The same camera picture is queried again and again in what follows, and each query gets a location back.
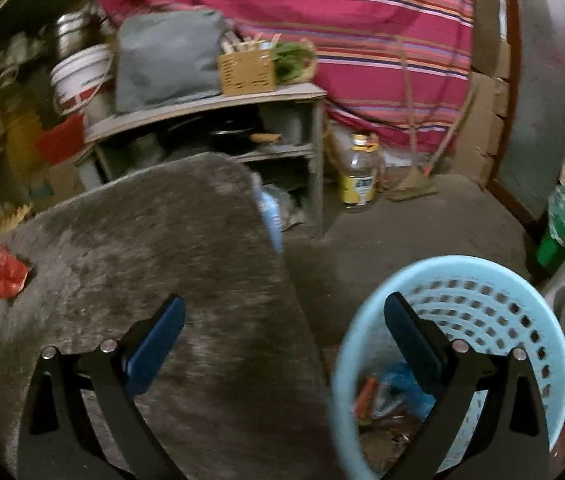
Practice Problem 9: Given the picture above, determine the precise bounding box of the red plastic basket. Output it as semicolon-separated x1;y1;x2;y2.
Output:
37;112;87;166

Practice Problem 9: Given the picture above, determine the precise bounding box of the bag of green vegetables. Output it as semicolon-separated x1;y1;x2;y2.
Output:
272;40;318;86

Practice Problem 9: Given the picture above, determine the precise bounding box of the grey cloth bag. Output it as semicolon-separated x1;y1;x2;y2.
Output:
115;9;230;113

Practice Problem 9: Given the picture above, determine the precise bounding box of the grey shaggy table cover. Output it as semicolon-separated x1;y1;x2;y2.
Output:
0;151;336;480

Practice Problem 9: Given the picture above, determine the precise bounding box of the black pan with wooden handle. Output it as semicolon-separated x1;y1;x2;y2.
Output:
210;125;283;153

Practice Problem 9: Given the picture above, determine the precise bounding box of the white plastic bucket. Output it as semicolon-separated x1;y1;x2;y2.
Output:
50;44;116;116

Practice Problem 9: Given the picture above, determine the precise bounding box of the yellow oil jug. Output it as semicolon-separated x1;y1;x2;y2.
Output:
5;80;50;181

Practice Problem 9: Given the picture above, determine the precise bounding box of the wooden utensil holder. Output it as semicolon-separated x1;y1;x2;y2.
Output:
216;32;283;97

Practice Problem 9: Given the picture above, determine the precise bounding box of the wooden stick with red end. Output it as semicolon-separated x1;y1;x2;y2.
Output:
425;87;478;178

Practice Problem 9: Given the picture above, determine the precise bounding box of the straw broom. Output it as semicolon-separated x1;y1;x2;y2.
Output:
387;35;438;203

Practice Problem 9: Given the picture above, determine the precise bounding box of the red-orange snack packet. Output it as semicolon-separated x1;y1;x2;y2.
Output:
0;242;33;301

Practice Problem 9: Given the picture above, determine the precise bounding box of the pile of snack wrappers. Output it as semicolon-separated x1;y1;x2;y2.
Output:
355;375;428;456

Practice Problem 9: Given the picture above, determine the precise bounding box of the yellow serrated cardboard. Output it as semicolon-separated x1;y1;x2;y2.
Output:
0;204;34;228

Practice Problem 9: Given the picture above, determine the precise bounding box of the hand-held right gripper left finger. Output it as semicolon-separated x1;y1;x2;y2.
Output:
17;294;187;480

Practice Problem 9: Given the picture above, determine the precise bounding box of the light blue plastic bag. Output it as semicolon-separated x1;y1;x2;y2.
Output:
252;172;286;253

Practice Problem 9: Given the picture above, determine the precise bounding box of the clear bottle with yellow label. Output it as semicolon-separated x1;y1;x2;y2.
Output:
339;133;386;211

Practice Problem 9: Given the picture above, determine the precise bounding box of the stack of cardboard boxes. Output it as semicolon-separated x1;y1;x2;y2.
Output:
455;35;511;186

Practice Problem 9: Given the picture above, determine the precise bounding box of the cardboard box with blue print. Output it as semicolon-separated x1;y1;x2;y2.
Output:
27;160;86;203

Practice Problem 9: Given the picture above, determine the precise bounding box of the large steel pot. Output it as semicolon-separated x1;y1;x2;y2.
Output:
52;7;100;58

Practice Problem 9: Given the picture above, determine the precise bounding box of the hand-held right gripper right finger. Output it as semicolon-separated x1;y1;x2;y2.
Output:
383;291;551;480

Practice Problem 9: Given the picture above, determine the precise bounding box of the light blue plastic basket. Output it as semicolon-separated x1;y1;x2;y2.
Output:
327;255;565;480

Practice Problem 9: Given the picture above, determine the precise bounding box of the blue net bag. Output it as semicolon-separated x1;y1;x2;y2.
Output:
380;360;436;418

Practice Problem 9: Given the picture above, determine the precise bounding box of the red striped cloth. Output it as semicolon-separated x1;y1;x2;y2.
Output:
90;0;478;156

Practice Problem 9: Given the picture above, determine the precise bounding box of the grey wooden shelf cabinet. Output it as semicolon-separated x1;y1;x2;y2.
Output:
82;82;328;238

